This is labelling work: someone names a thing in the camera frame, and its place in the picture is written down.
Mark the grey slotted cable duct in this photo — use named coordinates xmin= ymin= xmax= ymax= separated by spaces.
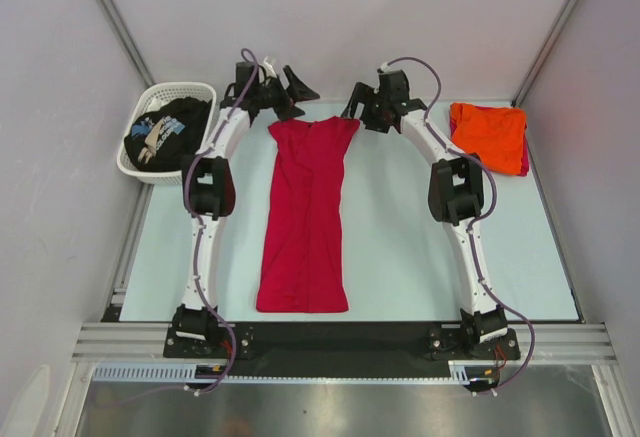
xmin=92 ymin=362 xmax=236 ymax=382

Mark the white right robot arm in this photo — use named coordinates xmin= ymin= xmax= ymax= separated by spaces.
xmin=341 ymin=70 xmax=508 ymax=358

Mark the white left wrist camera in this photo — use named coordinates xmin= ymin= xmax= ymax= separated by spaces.
xmin=260 ymin=56 xmax=278 ymax=79

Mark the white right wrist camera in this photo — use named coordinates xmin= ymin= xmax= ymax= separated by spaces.
xmin=377 ymin=62 xmax=391 ymax=73

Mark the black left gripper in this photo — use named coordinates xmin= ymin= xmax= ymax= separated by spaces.
xmin=252 ymin=67 xmax=317 ymax=123

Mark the red polo shirt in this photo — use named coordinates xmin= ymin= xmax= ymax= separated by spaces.
xmin=256 ymin=116 xmax=360 ymax=314

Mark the aluminium frame rail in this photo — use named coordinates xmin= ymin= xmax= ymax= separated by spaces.
xmin=72 ymin=322 xmax=616 ymax=364

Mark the folded orange t shirt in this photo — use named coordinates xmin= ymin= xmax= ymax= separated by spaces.
xmin=449 ymin=102 xmax=530 ymax=176

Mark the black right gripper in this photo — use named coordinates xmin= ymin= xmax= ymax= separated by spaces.
xmin=341 ymin=83 xmax=390 ymax=134

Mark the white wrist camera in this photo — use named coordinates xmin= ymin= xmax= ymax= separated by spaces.
xmin=377 ymin=62 xmax=391 ymax=73
xmin=260 ymin=56 xmax=278 ymax=79

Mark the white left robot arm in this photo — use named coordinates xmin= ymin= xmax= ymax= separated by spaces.
xmin=163 ymin=60 xmax=320 ymax=358

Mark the black printed t shirt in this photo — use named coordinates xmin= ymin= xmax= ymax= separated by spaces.
xmin=123 ymin=97 xmax=212 ymax=173

